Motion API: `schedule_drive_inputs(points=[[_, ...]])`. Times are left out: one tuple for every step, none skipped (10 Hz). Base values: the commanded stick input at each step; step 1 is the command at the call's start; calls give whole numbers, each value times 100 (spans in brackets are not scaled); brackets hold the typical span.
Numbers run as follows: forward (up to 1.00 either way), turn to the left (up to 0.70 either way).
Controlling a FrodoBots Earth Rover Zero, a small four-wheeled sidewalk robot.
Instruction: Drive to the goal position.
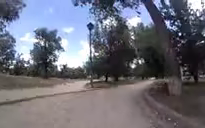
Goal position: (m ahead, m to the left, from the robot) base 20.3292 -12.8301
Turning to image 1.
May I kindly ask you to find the clump of trees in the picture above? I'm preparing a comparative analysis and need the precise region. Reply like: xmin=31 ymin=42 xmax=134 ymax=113
xmin=89 ymin=19 xmax=168 ymax=83

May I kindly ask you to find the green tree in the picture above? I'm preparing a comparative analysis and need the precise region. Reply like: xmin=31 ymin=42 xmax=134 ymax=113
xmin=0 ymin=31 xmax=18 ymax=74
xmin=29 ymin=27 xmax=66 ymax=79

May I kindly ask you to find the dry grass ground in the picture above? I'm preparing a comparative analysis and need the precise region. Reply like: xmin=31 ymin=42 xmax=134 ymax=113
xmin=0 ymin=71 xmax=88 ymax=93

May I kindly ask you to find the pale dirt path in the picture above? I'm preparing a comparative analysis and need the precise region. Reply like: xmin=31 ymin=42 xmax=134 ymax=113
xmin=0 ymin=79 xmax=191 ymax=128

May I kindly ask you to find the dark tree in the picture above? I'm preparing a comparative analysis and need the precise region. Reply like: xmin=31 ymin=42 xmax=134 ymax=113
xmin=176 ymin=6 xmax=205 ymax=84

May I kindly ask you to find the leaning tree with whitewashed trunk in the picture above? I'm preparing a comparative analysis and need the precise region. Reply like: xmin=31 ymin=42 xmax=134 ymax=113
xmin=73 ymin=0 xmax=205 ymax=98

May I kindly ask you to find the shaded bare ground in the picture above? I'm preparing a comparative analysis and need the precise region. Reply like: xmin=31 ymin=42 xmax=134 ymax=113
xmin=146 ymin=78 xmax=205 ymax=128

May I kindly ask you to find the street lamp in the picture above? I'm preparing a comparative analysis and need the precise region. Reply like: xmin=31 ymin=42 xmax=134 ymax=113
xmin=86 ymin=21 xmax=95 ymax=89

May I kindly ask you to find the pale side path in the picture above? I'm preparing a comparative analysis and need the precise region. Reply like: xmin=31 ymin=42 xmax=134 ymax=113
xmin=0 ymin=79 xmax=98 ymax=107

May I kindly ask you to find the row of trees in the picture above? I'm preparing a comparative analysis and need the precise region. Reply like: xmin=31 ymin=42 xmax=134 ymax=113
xmin=9 ymin=63 xmax=89 ymax=80

